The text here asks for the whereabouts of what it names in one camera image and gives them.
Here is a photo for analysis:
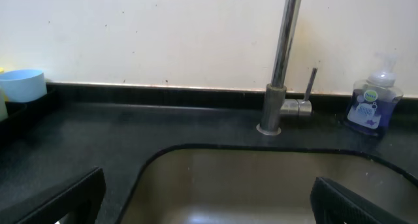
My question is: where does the black tray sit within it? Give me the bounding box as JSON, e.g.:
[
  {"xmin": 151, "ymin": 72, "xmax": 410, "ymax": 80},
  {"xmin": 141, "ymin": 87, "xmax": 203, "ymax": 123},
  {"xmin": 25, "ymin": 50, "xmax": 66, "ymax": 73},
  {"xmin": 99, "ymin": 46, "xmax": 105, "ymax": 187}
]
[{"xmin": 0, "ymin": 85, "xmax": 61, "ymax": 146}]

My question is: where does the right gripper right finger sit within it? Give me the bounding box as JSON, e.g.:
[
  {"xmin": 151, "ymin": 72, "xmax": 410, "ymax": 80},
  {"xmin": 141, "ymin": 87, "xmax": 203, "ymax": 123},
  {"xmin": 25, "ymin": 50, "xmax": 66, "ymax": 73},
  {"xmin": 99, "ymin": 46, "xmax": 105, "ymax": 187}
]
[{"xmin": 309, "ymin": 176, "xmax": 414, "ymax": 224}]

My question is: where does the steel sink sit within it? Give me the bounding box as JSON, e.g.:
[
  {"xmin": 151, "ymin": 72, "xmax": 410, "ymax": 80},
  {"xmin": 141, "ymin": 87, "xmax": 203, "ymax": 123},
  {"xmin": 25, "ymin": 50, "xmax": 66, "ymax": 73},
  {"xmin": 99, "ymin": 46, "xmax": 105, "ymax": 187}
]
[{"xmin": 116, "ymin": 144, "xmax": 418, "ymax": 224}]

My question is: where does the blue cup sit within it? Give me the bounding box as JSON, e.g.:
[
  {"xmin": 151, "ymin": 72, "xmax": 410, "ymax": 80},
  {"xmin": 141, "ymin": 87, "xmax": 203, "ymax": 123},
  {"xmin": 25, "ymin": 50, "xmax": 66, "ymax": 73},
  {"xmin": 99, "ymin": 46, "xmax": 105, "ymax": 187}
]
[{"xmin": 0, "ymin": 69, "xmax": 48, "ymax": 104}]

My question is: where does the blue soap bottle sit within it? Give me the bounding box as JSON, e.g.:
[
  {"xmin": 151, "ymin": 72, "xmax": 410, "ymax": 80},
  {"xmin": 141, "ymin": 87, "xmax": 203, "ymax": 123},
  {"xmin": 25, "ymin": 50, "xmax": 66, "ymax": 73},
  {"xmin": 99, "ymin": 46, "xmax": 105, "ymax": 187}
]
[{"xmin": 342, "ymin": 52, "xmax": 404, "ymax": 138}]

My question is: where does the steel tap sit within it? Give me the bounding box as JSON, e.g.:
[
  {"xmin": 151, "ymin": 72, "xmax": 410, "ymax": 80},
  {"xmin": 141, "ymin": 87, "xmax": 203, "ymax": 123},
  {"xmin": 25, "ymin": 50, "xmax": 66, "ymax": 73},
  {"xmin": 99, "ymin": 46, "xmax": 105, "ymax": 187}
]
[{"xmin": 256, "ymin": 0, "xmax": 318, "ymax": 136}]

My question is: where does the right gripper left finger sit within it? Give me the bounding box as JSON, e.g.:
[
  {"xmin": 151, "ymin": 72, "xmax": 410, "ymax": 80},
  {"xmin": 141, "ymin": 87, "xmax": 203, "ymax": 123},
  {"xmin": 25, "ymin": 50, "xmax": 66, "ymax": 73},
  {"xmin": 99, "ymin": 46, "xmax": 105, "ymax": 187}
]
[{"xmin": 0, "ymin": 167, "xmax": 107, "ymax": 224}]

